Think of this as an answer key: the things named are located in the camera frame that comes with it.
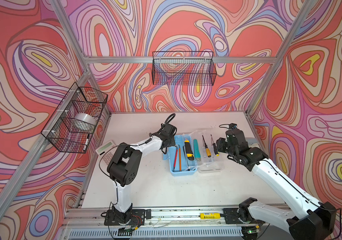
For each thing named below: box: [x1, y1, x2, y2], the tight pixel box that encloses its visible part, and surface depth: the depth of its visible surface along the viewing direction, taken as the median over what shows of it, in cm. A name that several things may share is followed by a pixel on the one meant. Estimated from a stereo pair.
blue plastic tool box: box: [163, 128, 225, 176], surface depth 92 cm
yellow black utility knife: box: [184, 138, 194, 161], surface depth 91 cm
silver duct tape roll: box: [71, 113, 97, 133], surface depth 74 cm
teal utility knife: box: [193, 139, 201, 161], surface depth 90 cm
